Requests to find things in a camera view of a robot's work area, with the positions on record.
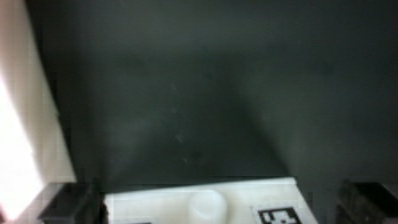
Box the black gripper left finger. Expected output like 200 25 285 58
38 183 109 224

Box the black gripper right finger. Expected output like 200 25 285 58
336 181 398 224

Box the white drawer box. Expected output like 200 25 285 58
105 177 319 224

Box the white drawer cabinet frame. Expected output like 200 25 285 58
0 0 77 221

